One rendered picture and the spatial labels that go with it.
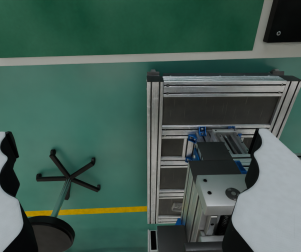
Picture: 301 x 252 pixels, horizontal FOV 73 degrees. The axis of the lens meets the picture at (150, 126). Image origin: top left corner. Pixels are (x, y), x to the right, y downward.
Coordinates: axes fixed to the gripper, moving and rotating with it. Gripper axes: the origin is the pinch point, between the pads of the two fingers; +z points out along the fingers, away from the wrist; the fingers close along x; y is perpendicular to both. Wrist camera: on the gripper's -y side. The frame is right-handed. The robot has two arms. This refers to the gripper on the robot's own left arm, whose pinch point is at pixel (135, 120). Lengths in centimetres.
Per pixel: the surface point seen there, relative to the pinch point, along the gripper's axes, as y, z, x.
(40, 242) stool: 120, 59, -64
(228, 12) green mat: -4.0, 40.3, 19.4
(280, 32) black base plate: -0.2, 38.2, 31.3
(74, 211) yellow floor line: 168, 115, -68
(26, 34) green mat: 0.5, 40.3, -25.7
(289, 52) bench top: 5, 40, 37
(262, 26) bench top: -1.3, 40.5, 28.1
